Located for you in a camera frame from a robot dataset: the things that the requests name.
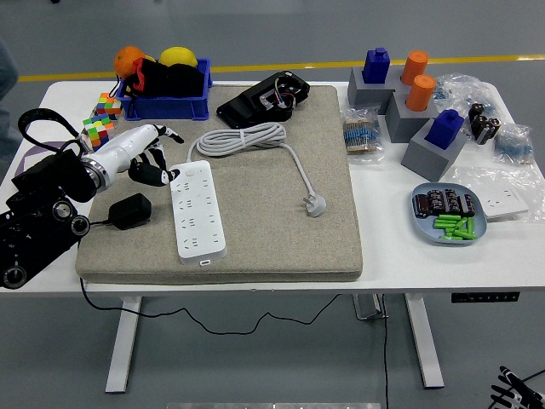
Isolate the white table leg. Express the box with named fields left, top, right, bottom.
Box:
left=403, top=292, right=446, bottom=389
left=105, top=296, right=144, bottom=394

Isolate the white wall socket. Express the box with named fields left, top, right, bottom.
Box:
left=479, top=186, right=531, bottom=222

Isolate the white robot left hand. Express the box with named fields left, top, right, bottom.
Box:
left=89, top=123, right=186, bottom=191

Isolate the white power strip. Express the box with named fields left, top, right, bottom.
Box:
left=169, top=159, right=229, bottom=268

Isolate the black device with coloured wires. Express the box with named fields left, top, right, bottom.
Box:
left=215, top=70, right=311, bottom=130

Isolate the grey block holder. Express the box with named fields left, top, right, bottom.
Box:
left=400, top=118, right=469, bottom=183
left=384, top=91, right=439, bottom=144
left=347, top=66, right=405, bottom=115

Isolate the white wall switch panel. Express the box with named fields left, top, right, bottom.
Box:
left=23, top=146, right=65, bottom=165

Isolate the plain black cloth pouch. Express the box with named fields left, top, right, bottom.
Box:
left=164, top=62, right=206, bottom=99

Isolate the black plug adapter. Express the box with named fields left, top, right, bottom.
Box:
left=108, top=193, right=153, bottom=231

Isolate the bag of black capacitors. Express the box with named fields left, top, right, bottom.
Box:
left=467, top=101, right=503, bottom=147

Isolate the yellow lemon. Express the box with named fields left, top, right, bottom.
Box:
left=158, top=45, right=199, bottom=68

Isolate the orange cylinder peg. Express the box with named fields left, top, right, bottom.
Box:
left=400, top=49, right=429, bottom=87
left=404, top=74, right=438, bottom=113

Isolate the black pouch with red trim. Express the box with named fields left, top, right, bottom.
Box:
left=108, top=57, right=171, bottom=100

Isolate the large clear plastic bag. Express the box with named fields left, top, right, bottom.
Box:
left=450, top=164, right=545, bottom=225

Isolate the clear bag of resistors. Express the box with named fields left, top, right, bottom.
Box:
left=341, top=105, right=387, bottom=165

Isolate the orange fruit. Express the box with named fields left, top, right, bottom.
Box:
left=112, top=45, right=146, bottom=79

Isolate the beige fabric mat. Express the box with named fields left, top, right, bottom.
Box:
left=75, top=84, right=364, bottom=285

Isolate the blue-grey plate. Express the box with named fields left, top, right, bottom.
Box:
left=410, top=181, right=489, bottom=247

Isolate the black hanging cable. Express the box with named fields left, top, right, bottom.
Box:
left=380, top=293, right=391, bottom=409

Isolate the twisted colourful puzzle cube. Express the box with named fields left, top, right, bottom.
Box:
left=82, top=112, right=117, bottom=153

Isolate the clear bag of blue parts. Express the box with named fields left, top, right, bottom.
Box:
left=433, top=72, right=499, bottom=120
left=492, top=122, right=536, bottom=166

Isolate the metal bracket under table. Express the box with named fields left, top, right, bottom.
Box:
left=352, top=293, right=389, bottom=321

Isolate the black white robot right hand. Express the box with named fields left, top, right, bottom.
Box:
left=489, top=365, right=545, bottom=409

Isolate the grey power strip cord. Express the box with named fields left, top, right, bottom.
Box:
left=186, top=122, right=328, bottom=219

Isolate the small colourful puzzle cube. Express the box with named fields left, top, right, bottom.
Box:
left=95, top=92, right=123, bottom=121

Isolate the blue plastic bin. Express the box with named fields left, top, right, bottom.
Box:
left=114, top=58, right=213, bottom=122

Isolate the thin black adapter cord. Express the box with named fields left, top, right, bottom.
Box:
left=77, top=219, right=344, bottom=337

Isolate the black table control panel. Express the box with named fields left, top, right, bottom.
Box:
left=450, top=291, right=521, bottom=304

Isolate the blue square peg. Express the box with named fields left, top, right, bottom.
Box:
left=361, top=46, right=392, bottom=85
left=425, top=108, right=465, bottom=151

